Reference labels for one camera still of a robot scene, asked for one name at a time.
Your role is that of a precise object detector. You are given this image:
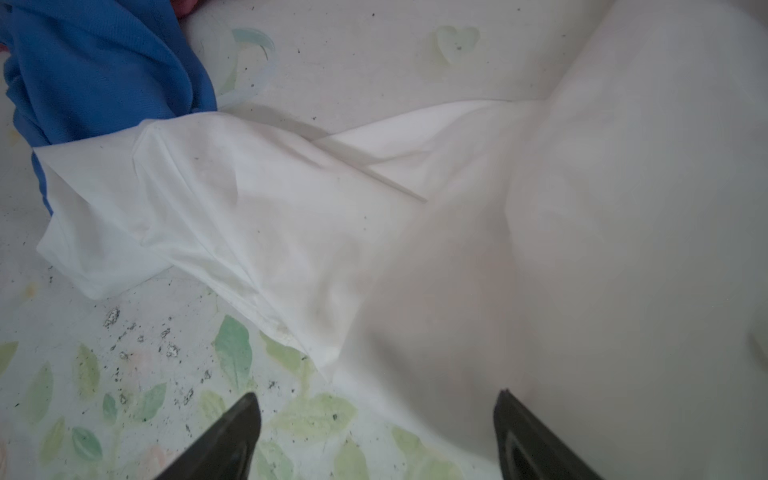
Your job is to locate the blue cloth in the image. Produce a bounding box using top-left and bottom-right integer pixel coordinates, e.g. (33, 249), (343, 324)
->
(0, 0), (218, 216)

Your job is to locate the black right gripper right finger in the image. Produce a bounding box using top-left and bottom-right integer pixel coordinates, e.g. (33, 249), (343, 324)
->
(493, 390), (601, 480)

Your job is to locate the maroon red cloth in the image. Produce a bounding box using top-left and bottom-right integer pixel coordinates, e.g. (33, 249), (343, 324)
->
(170, 0), (204, 19)

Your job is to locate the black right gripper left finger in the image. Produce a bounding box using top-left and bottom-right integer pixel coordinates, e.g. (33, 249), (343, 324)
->
(156, 392), (262, 480)

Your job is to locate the white cloth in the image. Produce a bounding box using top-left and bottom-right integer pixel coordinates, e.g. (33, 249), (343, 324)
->
(37, 1), (767, 479)

